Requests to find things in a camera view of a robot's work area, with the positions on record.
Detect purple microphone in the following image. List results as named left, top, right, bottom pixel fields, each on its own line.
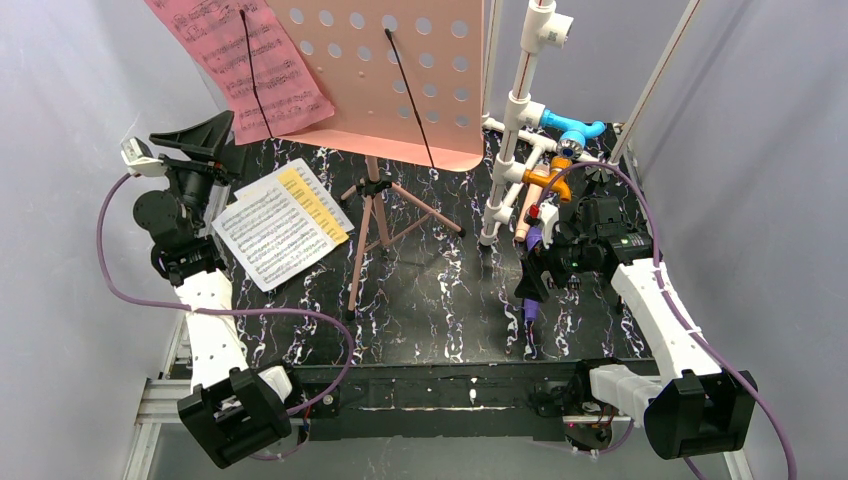
left=523, top=227, right=542, bottom=328

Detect pink microphone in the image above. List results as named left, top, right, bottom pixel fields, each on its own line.
left=513, top=183, right=543, bottom=244

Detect pink sheet music page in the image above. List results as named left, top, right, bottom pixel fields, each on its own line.
left=146, top=0, right=335, bottom=145

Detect white sheet music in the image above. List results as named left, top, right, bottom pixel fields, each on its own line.
left=212, top=184, right=337, bottom=292

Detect yellow sheet music page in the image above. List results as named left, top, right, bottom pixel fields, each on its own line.
left=276, top=169, right=349, bottom=245

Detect sheet music pages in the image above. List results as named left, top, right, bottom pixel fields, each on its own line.
left=235, top=158, right=354, bottom=232

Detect pink music stand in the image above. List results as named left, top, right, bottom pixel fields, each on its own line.
left=264, top=0, right=488, bottom=323

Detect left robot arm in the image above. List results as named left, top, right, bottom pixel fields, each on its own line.
left=122, top=110, right=295, bottom=469

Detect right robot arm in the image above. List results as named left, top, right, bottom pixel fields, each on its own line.
left=515, top=197, right=755, bottom=460

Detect orange faucet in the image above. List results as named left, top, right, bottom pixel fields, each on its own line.
left=522, top=156, right=572, bottom=203

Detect blue faucet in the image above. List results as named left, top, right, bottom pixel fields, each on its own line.
left=539, top=109, right=606, bottom=161

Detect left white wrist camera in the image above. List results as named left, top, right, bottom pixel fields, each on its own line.
left=121, top=137, right=167, bottom=178

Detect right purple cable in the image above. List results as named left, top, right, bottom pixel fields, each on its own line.
left=536, top=160, right=800, bottom=480

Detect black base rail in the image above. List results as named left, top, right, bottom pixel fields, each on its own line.
left=135, top=357, right=737, bottom=444

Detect white pvc pipe frame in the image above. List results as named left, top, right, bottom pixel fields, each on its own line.
left=476, top=0, right=704, bottom=248

